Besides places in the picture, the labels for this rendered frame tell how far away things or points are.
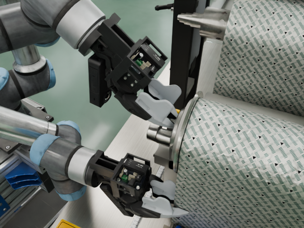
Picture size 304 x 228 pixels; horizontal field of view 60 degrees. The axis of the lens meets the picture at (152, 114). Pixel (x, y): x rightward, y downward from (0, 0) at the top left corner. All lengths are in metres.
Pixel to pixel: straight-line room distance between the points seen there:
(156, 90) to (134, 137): 0.45
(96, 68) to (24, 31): 0.15
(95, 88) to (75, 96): 2.09
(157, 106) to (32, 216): 1.30
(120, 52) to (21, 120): 0.38
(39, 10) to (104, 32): 0.10
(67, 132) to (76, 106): 1.71
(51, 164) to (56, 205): 1.04
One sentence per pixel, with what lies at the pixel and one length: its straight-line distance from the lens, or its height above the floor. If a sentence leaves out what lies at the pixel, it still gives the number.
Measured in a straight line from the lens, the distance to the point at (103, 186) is 0.59.
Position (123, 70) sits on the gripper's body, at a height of 1.36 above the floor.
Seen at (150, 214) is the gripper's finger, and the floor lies 1.09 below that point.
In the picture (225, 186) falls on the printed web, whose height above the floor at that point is 1.22.
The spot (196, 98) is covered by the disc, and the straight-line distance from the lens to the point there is 0.42.
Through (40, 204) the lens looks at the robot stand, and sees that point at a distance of 1.67.
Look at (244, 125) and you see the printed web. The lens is 0.41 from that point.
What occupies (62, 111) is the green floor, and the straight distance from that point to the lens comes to 2.45.
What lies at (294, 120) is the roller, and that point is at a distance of 0.57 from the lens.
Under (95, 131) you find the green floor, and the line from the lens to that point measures 2.20.
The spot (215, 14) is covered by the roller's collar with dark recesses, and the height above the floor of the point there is 1.36.
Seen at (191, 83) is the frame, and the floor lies 1.06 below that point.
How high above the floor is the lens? 1.59
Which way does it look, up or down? 44 degrees down
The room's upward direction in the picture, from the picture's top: straight up
